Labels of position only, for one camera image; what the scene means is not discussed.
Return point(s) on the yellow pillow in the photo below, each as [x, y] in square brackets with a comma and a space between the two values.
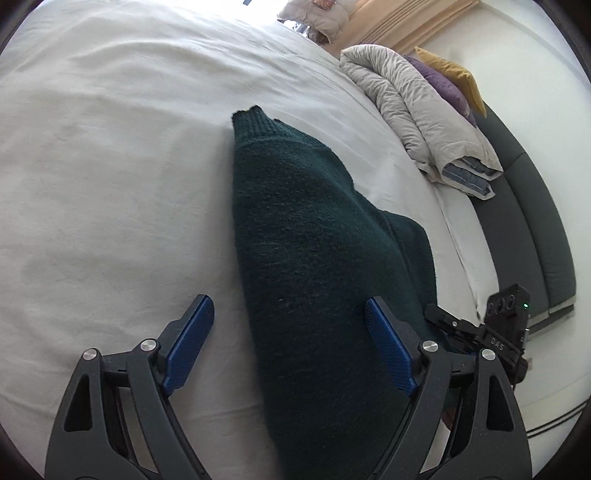
[455, 69]

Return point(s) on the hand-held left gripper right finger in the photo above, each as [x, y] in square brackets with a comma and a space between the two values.
[390, 346]

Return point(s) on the folded beige duvet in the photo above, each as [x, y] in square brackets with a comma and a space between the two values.
[406, 110]

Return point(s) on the beige curtain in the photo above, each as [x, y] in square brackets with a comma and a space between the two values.
[411, 23]

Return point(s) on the bed with white sheet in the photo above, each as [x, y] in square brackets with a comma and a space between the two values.
[115, 184]

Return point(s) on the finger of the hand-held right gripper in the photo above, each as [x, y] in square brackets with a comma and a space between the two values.
[455, 330]

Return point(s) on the dark grey headboard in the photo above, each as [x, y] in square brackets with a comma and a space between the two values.
[531, 207]

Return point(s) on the white puffer jacket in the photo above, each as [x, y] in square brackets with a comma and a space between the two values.
[318, 18]

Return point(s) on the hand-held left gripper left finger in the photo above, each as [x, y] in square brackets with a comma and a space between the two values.
[189, 341]

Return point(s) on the dark green knit sweater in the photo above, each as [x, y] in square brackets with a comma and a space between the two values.
[314, 277]

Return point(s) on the purple pillow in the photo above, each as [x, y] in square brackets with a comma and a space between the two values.
[443, 85]

